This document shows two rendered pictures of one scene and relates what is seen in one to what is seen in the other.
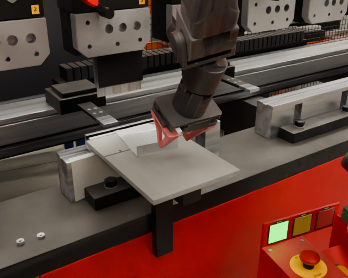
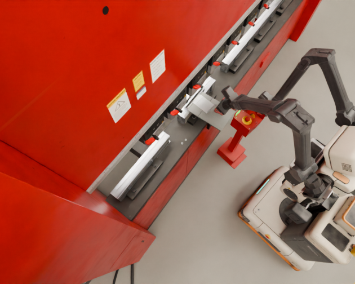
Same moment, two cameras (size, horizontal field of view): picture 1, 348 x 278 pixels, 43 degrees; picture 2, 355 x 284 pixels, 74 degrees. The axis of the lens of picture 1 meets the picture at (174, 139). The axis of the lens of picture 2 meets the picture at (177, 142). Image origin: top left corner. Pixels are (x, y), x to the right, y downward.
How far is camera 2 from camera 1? 1.10 m
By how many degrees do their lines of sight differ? 43
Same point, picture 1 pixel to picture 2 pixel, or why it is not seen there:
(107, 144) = (194, 110)
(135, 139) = (200, 105)
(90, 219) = (193, 129)
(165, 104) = (221, 107)
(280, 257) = (239, 119)
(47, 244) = (189, 141)
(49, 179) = not seen: hidden behind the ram
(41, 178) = not seen: hidden behind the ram
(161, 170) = (216, 118)
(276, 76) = not seen: hidden behind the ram
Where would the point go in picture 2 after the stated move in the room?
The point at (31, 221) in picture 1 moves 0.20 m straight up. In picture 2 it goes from (178, 135) to (178, 121)
